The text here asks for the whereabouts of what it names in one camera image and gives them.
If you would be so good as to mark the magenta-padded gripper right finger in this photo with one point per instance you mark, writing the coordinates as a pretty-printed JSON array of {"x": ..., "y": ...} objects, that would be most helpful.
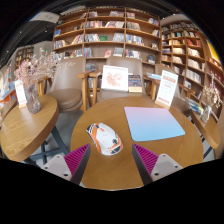
[{"x": 147, "y": 159}]

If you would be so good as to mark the pink-blue gradient mouse pad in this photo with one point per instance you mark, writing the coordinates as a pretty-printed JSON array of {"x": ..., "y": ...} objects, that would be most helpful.
[{"x": 152, "y": 123}]

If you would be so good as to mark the white red sign stand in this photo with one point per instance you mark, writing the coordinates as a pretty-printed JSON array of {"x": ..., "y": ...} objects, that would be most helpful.
[{"x": 166, "y": 88}]

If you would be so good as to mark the distant wooden bookshelf unit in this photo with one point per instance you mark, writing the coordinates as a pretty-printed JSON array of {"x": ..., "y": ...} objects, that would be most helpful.
[{"x": 24, "y": 55}]

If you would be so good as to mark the round wooden side table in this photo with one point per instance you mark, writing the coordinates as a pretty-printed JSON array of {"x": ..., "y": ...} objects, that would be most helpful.
[
  {"x": 26, "y": 130},
  {"x": 208, "y": 131}
]

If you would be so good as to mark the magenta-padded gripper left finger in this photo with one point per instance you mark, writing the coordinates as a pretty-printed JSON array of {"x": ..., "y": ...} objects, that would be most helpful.
[{"x": 76, "y": 159}]

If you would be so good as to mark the light blue book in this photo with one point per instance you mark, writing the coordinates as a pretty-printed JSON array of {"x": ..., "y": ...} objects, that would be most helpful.
[{"x": 154, "y": 76}]

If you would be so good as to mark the small white card sign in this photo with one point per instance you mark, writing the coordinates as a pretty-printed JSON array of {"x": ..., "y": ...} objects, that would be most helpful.
[{"x": 20, "y": 94}]

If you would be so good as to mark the white framed floral picture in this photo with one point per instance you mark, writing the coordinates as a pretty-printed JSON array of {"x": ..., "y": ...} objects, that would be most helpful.
[{"x": 114, "y": 78}]

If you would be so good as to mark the curved wooden bookshelf unit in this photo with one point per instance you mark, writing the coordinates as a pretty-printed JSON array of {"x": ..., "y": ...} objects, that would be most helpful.
[{"x": 190, "y": 56}]

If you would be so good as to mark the wide wooden bookshelf unit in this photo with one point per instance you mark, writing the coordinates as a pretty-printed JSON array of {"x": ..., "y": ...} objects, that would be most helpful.
[{"x": 106, "y": 33}]

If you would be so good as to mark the glass vase with dried flowers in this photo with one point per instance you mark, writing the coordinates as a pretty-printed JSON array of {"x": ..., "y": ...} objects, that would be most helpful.
[
  {"x": 32, "y": 98},
  {"x": 206, "y": 111}
]

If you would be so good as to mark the stack of colourful magazines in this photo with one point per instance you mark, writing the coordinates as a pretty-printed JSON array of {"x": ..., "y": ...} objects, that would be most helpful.
[{"x": 195, "y": 106}]

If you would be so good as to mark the beige wooden-armed armchair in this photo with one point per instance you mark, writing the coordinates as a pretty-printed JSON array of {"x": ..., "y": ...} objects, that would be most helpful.
[
  {"x": 180, "y": 101},
  {"x": 116, "y": 95},
  {"x": 68, "y": 90}
]

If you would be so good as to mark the white and orange computer mouse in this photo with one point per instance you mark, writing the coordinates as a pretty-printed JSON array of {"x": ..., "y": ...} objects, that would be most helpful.
[{"x": 105, "y": 139}]

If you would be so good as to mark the dark cover book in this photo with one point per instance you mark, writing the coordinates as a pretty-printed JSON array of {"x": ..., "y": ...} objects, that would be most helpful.
[{"x": 135, "y": 83}]

